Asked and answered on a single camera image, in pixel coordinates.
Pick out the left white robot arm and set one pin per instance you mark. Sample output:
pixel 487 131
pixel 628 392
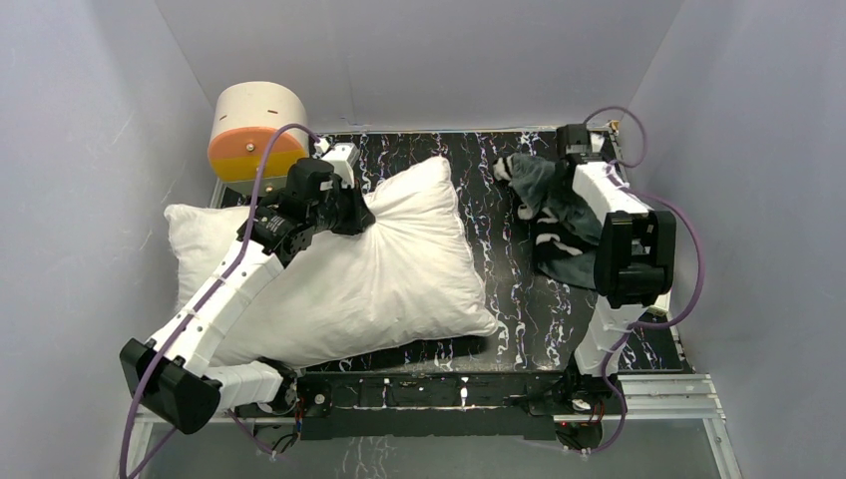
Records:
pixel 171 373

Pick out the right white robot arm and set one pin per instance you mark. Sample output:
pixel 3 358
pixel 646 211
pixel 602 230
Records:
pixel 633 266

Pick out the black front mounting rail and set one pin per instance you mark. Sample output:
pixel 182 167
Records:
pixel 446 404

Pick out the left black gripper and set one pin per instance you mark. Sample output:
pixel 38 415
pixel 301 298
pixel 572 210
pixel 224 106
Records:
pixel 353 213

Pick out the cream and orange cylindrical container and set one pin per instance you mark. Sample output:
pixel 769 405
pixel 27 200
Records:
pixel 246 116

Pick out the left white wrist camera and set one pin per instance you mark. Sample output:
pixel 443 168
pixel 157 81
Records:
pixel 341 156

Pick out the zebra and grey pillowcase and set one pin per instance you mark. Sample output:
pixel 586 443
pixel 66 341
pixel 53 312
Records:
pixel 564 230

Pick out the white pillow insert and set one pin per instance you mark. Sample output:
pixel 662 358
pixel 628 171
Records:
pixel 410 276

